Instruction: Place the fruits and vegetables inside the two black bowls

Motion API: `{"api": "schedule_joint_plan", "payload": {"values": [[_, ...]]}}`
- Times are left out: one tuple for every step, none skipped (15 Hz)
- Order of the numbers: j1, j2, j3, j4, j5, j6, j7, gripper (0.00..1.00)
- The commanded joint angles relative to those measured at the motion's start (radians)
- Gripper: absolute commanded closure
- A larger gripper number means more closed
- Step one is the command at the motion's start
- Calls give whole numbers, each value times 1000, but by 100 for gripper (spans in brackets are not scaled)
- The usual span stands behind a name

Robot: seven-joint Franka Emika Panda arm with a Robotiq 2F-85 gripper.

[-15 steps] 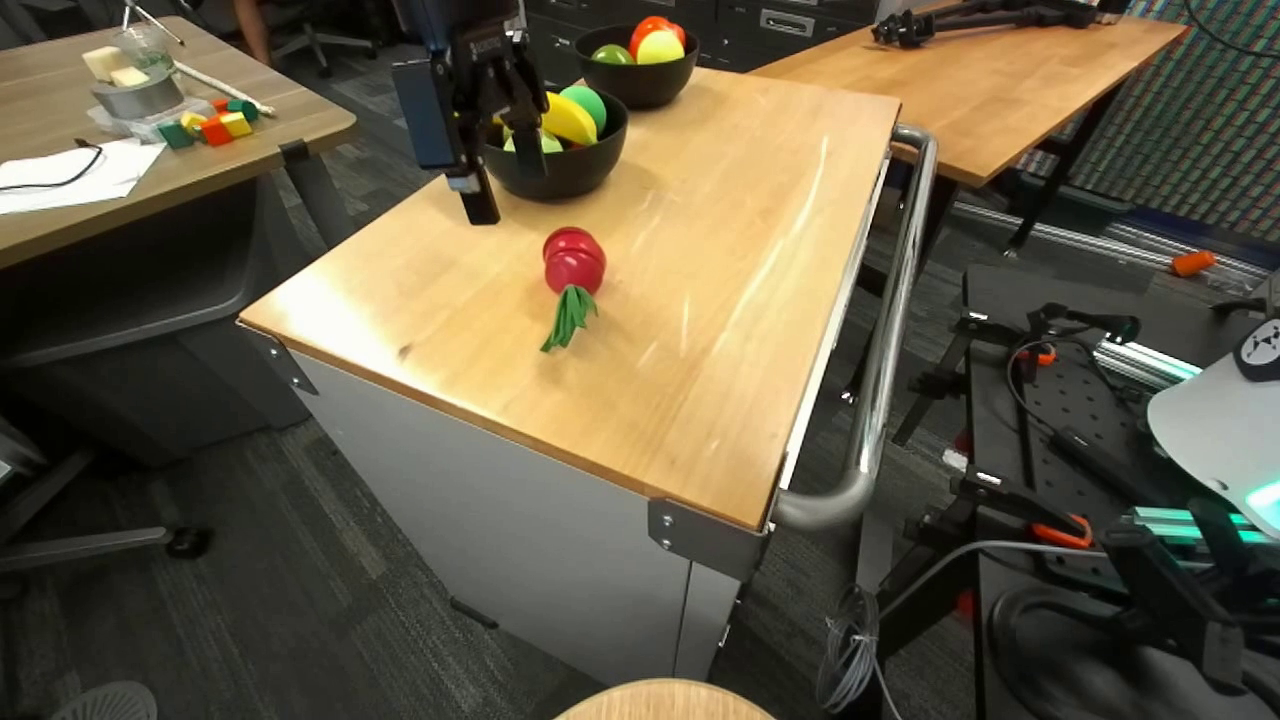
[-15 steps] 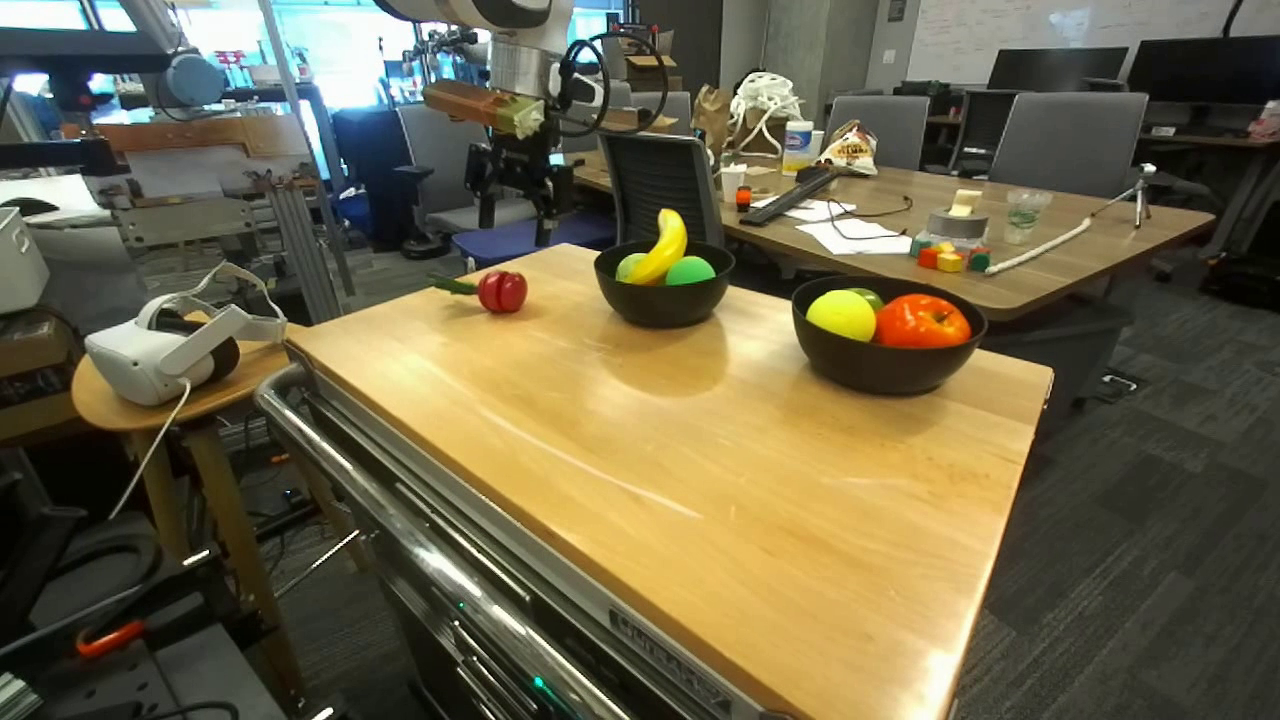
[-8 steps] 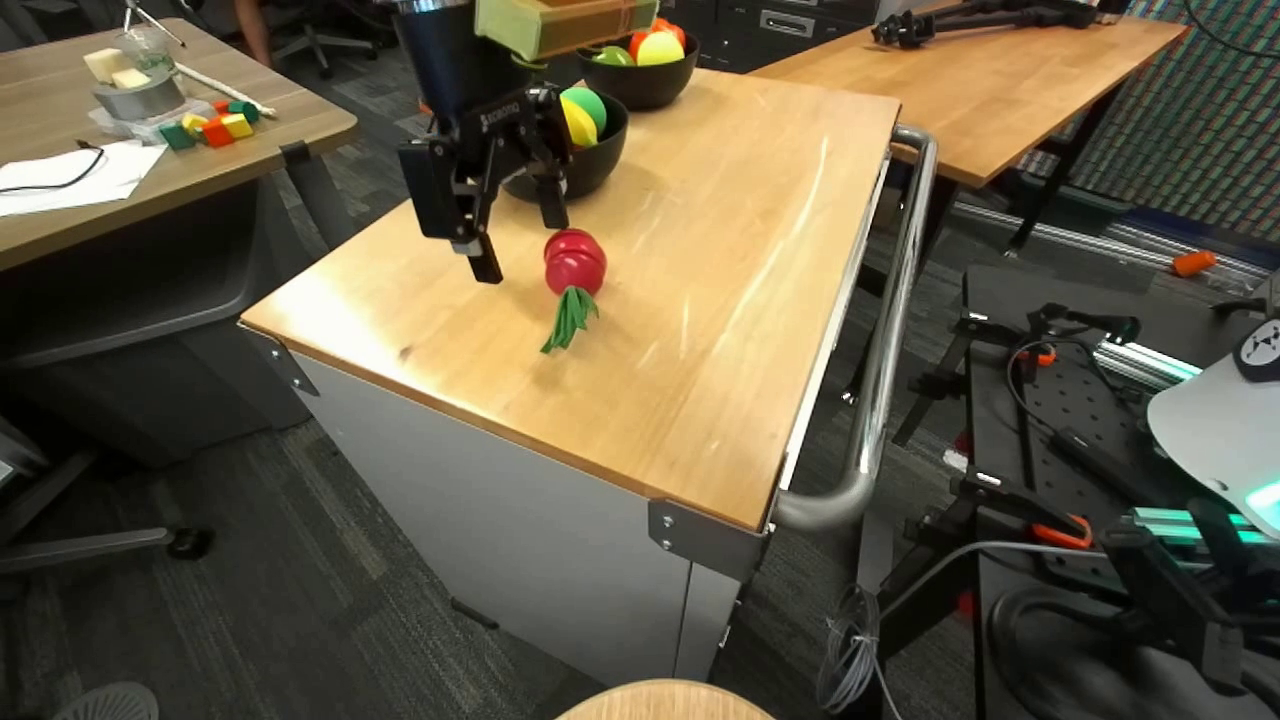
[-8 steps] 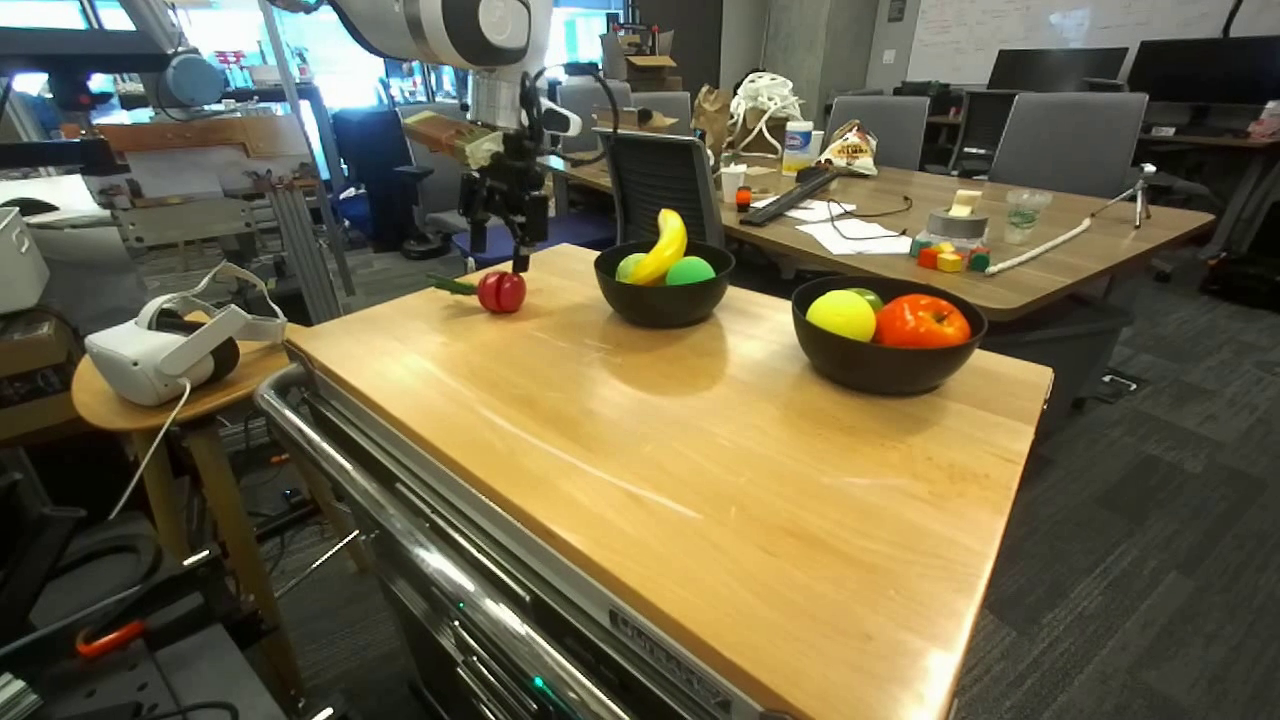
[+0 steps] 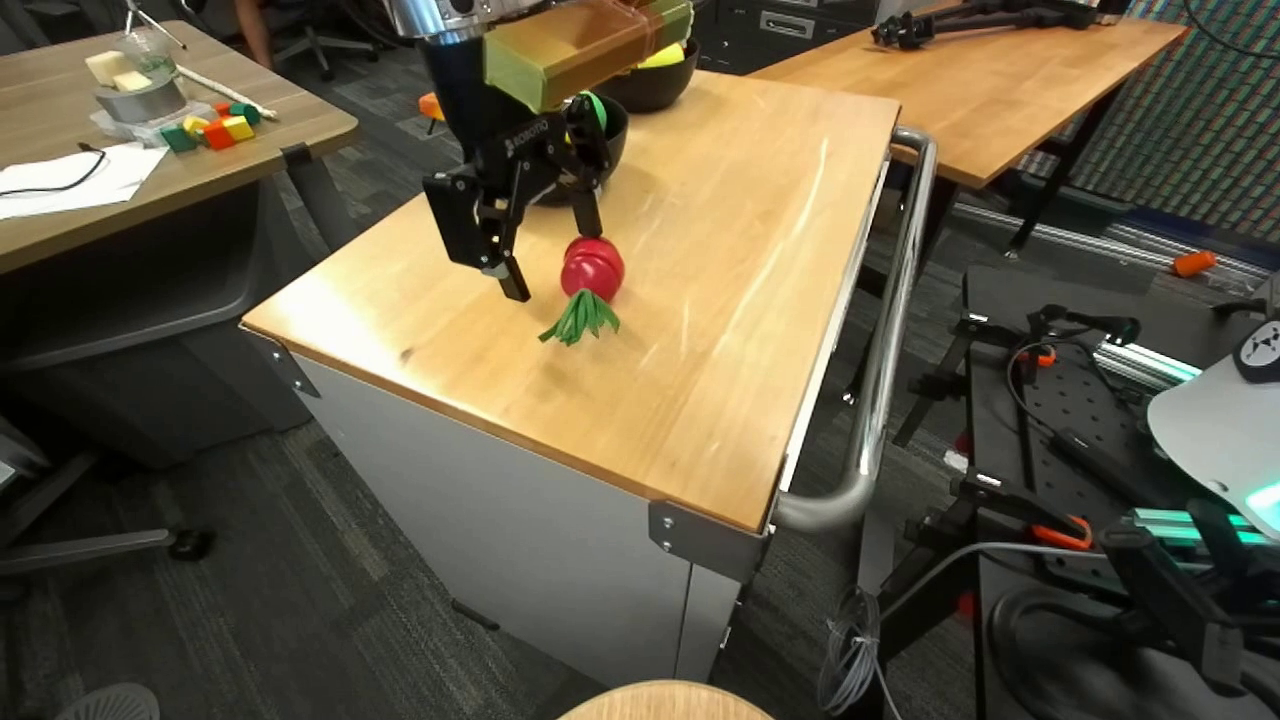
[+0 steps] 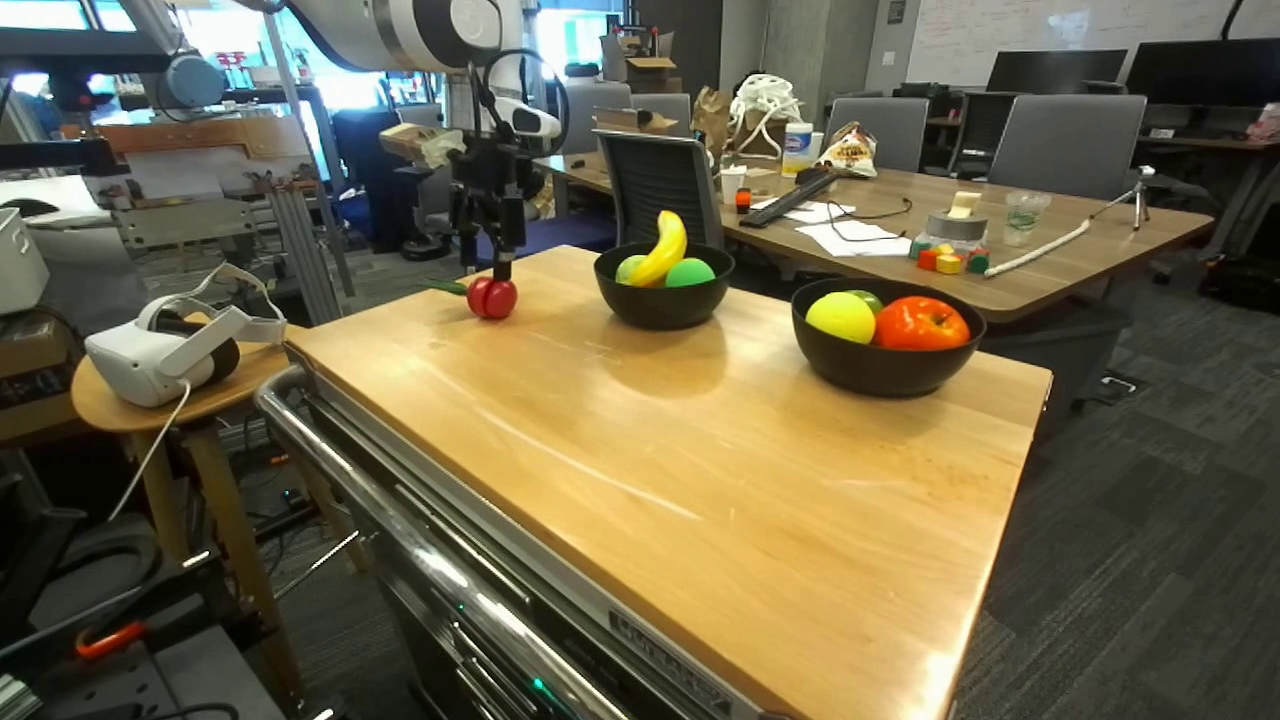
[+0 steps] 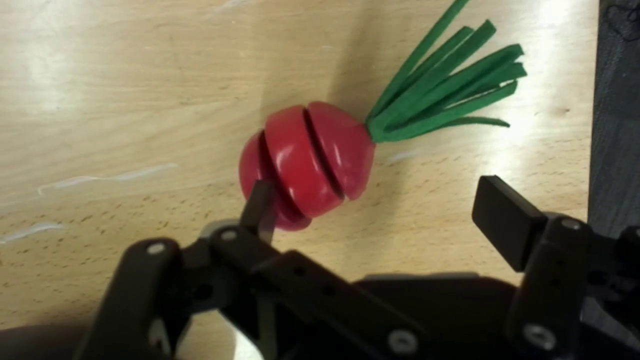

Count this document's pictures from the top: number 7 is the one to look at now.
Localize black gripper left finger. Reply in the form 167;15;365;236
73;179;437;360

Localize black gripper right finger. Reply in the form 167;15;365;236
470;175;640;360

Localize red toy radish green leaves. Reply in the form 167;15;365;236
237;0;531;235

